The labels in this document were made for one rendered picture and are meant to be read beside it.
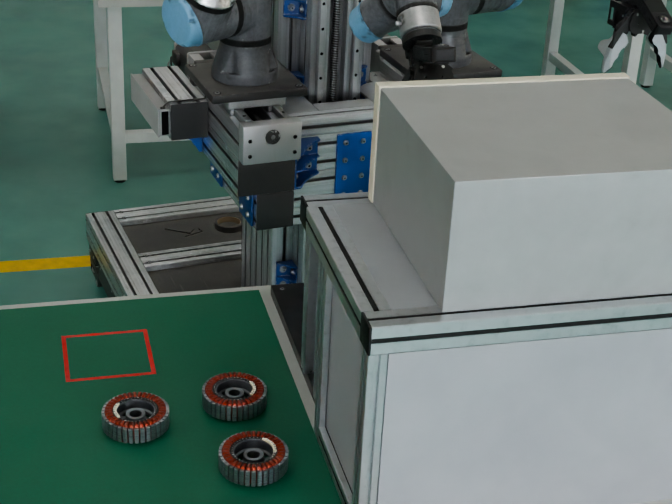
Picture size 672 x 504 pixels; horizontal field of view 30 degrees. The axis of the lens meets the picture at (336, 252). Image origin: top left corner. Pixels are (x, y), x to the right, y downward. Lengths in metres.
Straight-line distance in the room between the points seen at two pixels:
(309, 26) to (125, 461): 1.29
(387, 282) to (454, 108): 0.30
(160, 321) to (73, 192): 2.40
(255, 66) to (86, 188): 2.11
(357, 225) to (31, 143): 3.38
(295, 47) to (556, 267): 1.41
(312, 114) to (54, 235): 1.76
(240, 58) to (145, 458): 1.07
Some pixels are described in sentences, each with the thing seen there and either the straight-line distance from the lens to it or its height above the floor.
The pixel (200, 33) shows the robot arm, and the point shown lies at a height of 1.18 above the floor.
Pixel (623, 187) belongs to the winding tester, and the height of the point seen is 1.29.
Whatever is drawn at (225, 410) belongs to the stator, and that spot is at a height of 0.77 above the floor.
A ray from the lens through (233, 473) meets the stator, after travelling 2.01.
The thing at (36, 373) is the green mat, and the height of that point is 0.75.
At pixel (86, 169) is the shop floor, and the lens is 5.01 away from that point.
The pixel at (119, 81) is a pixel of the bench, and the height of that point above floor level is 0.41.
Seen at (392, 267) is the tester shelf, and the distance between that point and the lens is 1.88.
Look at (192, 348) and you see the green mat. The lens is 2.36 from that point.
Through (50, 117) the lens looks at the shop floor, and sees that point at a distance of 5.54.
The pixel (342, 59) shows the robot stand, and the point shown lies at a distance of 3.05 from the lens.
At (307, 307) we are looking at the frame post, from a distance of 2.18.
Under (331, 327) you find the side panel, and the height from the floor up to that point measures 0.97.
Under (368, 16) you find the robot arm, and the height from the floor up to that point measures 1.33.
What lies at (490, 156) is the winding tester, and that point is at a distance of 1.77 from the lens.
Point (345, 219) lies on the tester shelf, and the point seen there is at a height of 1.11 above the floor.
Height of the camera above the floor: 1.99
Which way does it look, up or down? 27 degrees down
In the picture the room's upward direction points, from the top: 3 degrees clockwise
